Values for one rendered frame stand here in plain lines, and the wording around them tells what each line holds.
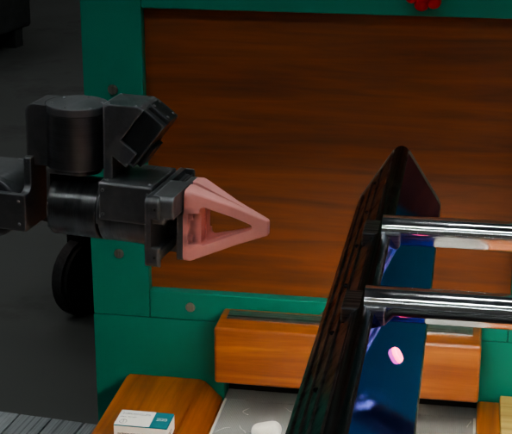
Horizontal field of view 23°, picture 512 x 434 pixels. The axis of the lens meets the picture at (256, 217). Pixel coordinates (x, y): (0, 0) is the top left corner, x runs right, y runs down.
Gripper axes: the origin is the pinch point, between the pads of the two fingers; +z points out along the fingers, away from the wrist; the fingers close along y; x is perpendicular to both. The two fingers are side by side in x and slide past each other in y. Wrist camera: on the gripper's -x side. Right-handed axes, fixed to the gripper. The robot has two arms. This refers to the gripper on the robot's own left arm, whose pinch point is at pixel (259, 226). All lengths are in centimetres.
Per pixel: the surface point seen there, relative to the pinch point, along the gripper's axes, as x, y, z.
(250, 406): 32.9, 26.9, -7.7
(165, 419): 28.6, 13.0, -13.5
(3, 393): 109, 153, -106
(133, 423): 28.6, 11.4, -16.6
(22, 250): 110, 249, -146
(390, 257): -4.1, -14.6, 14.1
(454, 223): -5.8, -9.9, 18.2
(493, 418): 29.6, 26.8, 20.8
